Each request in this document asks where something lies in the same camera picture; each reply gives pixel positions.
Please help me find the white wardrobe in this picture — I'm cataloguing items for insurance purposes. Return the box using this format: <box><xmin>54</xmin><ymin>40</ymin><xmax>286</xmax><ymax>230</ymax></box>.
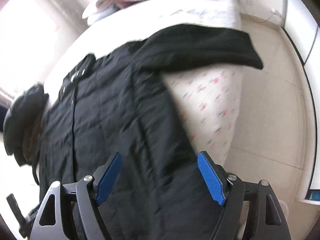
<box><xmin>281</xmin><ymin>0</ymin><xmax>319</xmax><ymax>206</ymax></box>

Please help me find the black quilted long coat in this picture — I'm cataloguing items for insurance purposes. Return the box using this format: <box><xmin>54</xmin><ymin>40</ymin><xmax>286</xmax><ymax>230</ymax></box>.
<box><xmin>39</xmin><ymin>24</ymin><xmax>263</xmax><ymax>239</ymax></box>

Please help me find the white cherry print sheet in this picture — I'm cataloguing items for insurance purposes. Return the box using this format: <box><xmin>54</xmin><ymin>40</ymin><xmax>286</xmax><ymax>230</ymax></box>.
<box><xmin>163</xmin><ymin>64</ymin><xmax>244</xmax><ymax>165</ymax></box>

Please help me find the bed with light blue sheet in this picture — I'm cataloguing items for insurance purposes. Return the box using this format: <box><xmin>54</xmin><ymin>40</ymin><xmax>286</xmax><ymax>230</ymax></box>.
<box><xmin>44</xmin><ymin>0</ymin><xmax>243</xmax><ymax>165</ymax></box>

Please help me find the black puffer jacket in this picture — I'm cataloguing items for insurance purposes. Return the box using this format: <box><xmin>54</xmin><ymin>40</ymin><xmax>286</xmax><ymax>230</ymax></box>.
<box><xmin>3</xmin><ymin>83</ymin><xmax>49</xmax><ymax>167</ymax></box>

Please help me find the white folded blanket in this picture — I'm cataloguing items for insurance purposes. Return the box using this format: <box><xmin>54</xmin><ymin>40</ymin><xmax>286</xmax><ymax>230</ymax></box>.
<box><xmin>82</xmin><ymin>0</ymin><xmax>120</xmax><ymax>26</ymax></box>

